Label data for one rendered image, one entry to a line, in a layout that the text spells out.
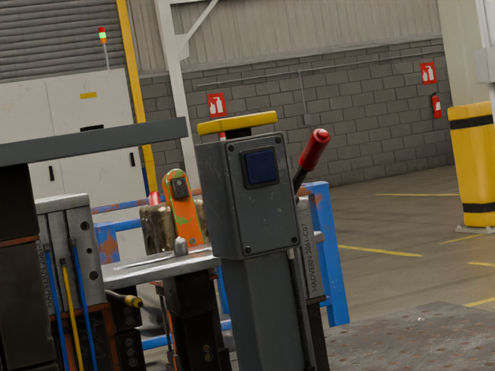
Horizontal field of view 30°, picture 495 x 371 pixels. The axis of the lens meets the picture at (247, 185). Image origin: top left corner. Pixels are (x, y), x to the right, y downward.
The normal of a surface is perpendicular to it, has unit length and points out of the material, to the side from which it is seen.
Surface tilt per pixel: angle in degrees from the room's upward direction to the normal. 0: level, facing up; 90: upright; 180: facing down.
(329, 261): 90
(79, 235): 90
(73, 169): 90
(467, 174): 90
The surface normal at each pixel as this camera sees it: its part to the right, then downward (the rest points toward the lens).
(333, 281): 0.37, -0.01
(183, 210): 0.36, -0.22
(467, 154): -0.92, 0.17
